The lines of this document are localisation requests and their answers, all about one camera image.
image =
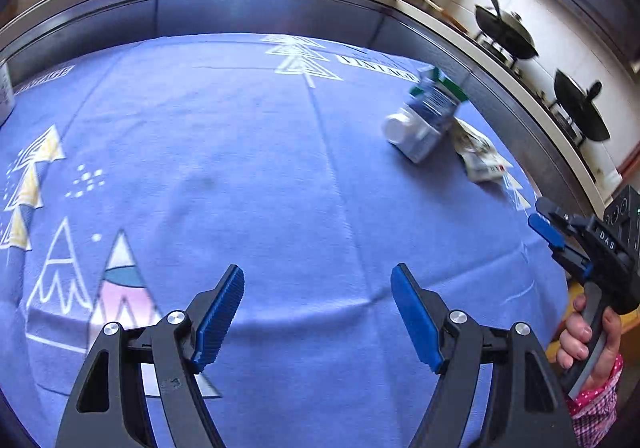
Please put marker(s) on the kitchen counter with grey cabinets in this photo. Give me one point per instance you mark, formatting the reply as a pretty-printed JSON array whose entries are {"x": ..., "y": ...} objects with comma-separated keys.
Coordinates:
[{"x": 250, "y": 3}]

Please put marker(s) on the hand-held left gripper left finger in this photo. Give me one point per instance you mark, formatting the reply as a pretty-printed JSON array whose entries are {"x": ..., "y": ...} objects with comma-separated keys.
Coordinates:
[{"x": 220, "y": 318}]

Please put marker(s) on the person's right forearm pink sleeve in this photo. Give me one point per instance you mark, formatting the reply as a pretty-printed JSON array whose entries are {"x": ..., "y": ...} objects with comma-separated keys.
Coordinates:
[{"x": 597, "y": 413}]

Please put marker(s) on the person's right hand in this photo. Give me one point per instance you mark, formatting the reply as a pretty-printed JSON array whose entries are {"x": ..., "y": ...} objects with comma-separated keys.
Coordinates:
[{"x": 575, "y": 338}]

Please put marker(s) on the gas stove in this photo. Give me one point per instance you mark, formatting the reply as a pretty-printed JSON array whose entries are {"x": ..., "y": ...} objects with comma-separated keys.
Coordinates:
[{"x": 545, "y": 93}]

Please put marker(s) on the silver white wrapper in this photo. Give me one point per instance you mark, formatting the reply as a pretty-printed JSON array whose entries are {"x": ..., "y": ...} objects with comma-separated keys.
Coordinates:
[{"x": 480, "y": 156}]

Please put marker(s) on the blue printed tablecloth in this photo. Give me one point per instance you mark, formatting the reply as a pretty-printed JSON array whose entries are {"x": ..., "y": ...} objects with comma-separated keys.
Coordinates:
[{"x": 250, "y": 153}]

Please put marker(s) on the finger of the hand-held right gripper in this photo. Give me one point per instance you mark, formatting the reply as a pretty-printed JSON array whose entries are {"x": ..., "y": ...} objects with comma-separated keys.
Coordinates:
[
  {"x": 557, "y": 210},
  {"x": 547, "y": 230}
]

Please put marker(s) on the green white milk carton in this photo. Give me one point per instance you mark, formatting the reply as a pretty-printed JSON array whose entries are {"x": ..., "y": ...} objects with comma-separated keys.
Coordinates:
[{"x": 425, "y": 118}]

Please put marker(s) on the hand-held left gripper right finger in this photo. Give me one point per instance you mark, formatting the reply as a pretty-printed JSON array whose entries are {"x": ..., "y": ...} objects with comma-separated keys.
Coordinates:
[{"x": 415, "y": 318}]

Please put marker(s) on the white mug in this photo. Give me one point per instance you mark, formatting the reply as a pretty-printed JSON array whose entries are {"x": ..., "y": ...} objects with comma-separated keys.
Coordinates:
[{"x": 5, "y": 93}]

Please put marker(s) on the black frying pan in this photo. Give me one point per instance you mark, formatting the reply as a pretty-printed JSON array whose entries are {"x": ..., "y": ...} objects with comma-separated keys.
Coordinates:
[{"x": 505, "y": 31}]

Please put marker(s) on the black wok with lid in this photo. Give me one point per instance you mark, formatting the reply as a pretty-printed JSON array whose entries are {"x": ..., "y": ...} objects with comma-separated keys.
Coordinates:
[{"x": 580, "y": 108}]

